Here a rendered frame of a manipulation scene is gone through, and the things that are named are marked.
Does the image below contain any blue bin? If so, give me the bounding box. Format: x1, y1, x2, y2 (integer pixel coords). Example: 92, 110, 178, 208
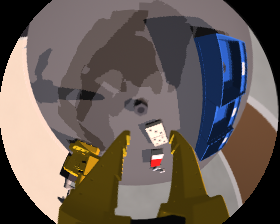
194, 33, 247, 161

